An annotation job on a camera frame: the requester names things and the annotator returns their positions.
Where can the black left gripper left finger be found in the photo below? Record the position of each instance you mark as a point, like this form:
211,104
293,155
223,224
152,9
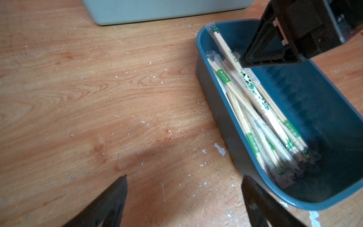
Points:
106,210

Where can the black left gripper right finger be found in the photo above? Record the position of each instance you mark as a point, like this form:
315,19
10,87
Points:
263,210

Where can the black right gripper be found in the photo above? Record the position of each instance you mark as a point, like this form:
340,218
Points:
317,27

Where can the wrapped chopsticks panda print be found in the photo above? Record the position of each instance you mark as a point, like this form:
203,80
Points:
255,104

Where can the wrapped chopsticks in bin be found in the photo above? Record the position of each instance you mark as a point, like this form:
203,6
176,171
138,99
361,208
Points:
262,149

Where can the wrapped chopsticks green band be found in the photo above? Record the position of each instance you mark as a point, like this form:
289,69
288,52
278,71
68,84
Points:
224,81

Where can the grey-green lidded storage box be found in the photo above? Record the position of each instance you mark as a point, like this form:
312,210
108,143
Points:
111,12

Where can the teal plastic chopstick bin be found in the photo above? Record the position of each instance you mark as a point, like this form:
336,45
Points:
324,117

